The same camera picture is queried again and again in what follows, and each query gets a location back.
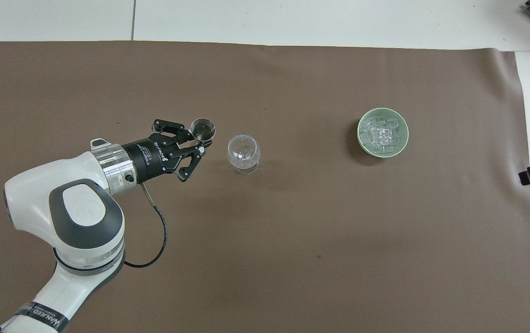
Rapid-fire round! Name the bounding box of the small metal cup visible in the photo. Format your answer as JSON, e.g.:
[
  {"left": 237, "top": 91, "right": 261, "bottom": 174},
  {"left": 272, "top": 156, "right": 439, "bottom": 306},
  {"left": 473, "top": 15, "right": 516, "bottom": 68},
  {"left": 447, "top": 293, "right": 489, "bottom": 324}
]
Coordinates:
[{"left": 190, "top": 117, "right": 217, "bottom": 142}]

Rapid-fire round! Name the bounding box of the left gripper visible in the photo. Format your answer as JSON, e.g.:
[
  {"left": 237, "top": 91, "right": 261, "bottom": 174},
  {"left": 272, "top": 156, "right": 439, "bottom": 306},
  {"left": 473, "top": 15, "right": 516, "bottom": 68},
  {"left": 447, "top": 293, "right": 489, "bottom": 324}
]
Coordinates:
[{"left": 122, "top": 118, "right": 213, "bottom": 184}]

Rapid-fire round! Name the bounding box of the black cable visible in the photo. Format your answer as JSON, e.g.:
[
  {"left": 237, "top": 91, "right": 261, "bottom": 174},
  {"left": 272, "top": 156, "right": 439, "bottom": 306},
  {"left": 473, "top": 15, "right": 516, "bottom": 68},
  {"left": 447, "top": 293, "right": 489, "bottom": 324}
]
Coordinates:
[{"left": 124, "top": 182, "right": 169, "bottom": 269}]

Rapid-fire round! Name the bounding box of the green ceramic bowl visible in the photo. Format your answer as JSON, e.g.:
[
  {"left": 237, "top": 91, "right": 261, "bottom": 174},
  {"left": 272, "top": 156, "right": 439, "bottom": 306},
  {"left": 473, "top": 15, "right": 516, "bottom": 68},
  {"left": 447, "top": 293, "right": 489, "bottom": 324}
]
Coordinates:
[{"left": 356, "top": 107, "right": 409, "bottom": 159}]

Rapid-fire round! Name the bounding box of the clear stemless wine glass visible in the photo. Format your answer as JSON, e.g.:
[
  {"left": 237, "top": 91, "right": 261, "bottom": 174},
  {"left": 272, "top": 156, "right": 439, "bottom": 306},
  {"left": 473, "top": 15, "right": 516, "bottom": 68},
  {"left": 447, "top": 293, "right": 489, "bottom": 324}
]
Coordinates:
[{"left": 227, "top": 134, "right": 262, "bottom": 175}]

